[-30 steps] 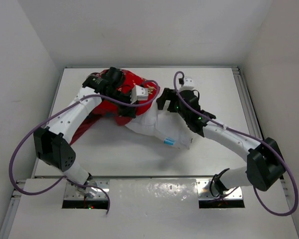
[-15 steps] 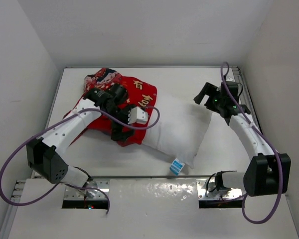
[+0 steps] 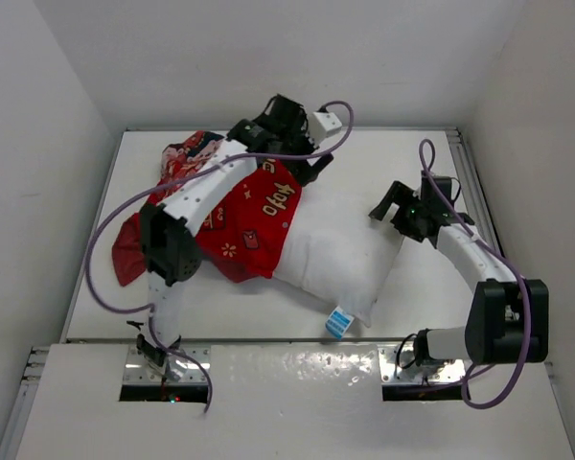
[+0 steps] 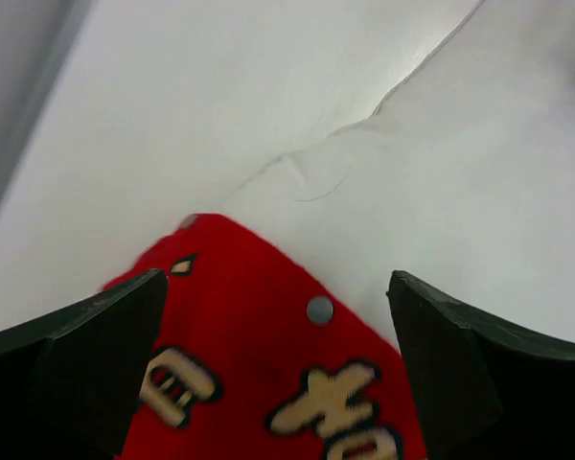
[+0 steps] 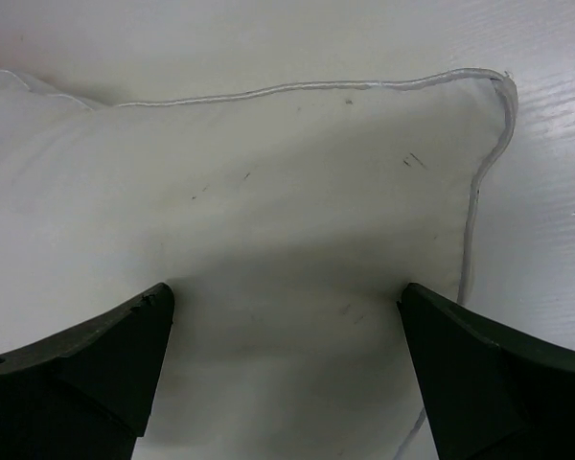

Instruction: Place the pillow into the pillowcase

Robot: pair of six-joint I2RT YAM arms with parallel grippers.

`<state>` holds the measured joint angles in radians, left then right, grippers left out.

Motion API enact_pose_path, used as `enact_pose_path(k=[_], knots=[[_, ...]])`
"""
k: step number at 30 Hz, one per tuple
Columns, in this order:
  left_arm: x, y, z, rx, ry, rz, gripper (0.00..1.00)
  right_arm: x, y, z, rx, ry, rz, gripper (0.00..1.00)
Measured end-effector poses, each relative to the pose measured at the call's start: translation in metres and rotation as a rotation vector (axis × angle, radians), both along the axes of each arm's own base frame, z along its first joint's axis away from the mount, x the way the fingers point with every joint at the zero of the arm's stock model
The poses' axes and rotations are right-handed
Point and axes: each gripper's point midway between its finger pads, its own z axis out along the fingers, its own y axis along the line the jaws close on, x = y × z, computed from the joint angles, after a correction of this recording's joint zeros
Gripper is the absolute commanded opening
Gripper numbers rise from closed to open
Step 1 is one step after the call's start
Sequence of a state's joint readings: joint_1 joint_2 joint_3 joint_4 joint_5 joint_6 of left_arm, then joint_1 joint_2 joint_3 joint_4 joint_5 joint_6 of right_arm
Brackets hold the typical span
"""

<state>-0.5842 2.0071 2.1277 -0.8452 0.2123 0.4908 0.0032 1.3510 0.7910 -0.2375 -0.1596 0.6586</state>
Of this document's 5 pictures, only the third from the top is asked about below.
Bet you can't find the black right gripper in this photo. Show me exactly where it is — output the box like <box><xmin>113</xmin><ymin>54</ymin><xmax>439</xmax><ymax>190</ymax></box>
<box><xmin>371</xmin><ymin>181</ymin><xmax>428</xmax><ymax>242</ymax></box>

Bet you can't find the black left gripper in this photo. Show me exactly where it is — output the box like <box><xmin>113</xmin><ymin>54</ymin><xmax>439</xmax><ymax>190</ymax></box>
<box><xmin>277</xmin><ymin>115</ymin><xmax>331</xmax><ymax>186</ymax></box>

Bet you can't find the white pillow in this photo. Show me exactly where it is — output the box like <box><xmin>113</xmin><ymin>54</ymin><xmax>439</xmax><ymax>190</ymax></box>
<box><xmin>273</xmin><ymin>184</ymin><xmax>403</xmax><ymax>327</ymax></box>

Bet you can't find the red patterned pillowcase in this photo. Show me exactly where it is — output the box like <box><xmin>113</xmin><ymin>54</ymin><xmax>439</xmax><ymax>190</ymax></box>
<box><xmin>111</xmin><ymin>131</ymin><xmax>303</xmax><ymax>287</ymax></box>

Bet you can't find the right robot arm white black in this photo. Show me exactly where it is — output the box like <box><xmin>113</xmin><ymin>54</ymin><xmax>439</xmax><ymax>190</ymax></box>
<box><xmin>369</xmin><ymin>176</ymin><xmax>549</xmax><ymax>366</ymax></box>

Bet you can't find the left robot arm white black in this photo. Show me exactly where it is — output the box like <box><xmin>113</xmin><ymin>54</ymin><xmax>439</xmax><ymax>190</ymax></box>
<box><xmin>136</xmin><ymin>95</ymin><xmax>342</xmax><ymax>371</ymax></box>

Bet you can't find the blue white pillow tag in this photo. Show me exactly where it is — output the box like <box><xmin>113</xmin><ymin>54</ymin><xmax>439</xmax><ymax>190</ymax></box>
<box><xmin>325</xmin><ymin>307</ymin><xmax>355</xmax><ymax>340</ymax></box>

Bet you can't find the white front foam board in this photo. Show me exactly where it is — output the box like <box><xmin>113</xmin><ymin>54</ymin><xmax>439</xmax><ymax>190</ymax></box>
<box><xmin>17</xmin><ymin>344</ymin><xmax>572</xmax><ymax>459</ymax></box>

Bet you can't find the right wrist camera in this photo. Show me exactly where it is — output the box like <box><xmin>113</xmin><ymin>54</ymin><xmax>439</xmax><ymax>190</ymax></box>
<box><xmin>420</xmin><ymin>174</ymin><xmax>454</xmax><ymax>211</ymax></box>

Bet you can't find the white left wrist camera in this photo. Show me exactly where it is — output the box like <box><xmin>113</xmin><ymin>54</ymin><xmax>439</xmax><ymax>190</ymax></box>
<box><xmin>308</xmin><ymin>111</ymin><xmax>342</xmax><ymax>146</ymax></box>

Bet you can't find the aluminium table frame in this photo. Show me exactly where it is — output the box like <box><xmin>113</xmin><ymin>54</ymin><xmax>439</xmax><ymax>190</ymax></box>
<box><xmin>9</xmin><ymin>125</ymin><xmax>555</xmax><ymax>460</ymax></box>

